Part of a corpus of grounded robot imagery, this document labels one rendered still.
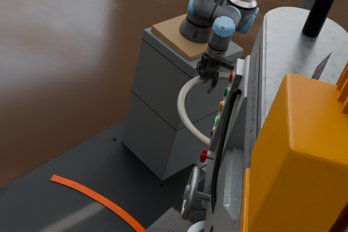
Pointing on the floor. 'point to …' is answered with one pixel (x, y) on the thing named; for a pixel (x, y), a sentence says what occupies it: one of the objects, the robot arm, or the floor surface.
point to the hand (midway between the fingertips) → (207, 87)
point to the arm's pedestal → (170, 107)
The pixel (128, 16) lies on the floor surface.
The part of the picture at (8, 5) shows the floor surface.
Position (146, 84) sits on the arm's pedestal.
